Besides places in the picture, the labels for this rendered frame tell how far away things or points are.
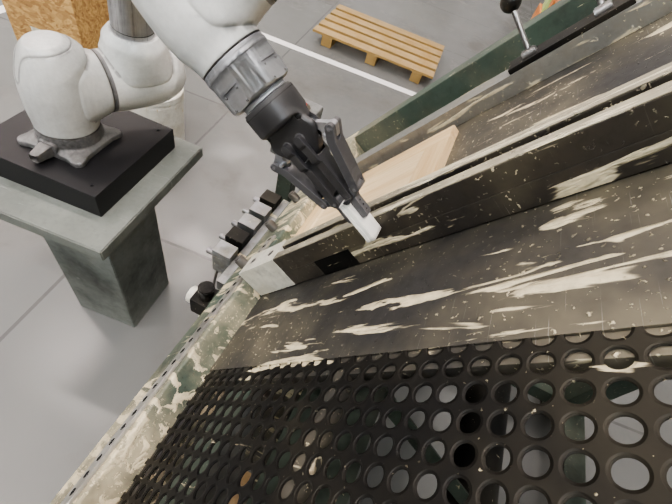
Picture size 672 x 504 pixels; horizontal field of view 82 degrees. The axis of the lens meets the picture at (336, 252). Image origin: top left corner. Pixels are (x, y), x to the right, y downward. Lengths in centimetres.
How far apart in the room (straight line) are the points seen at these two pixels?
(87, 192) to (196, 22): 76
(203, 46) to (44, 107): 75
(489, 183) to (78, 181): 101
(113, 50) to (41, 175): 36
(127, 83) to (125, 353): 106
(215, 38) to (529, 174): 37
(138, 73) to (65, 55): 15
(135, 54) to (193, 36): 69
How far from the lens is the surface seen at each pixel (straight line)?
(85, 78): 118
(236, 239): 111
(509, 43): 111
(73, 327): 193
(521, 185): 50
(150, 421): 77
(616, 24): 86
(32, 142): 132
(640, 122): 47
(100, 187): 119
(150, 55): 118
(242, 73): 49
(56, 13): 262
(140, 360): 180
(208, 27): 49
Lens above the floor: 163
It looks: 50 degrees down
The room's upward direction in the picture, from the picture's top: 21 degrees clockwise
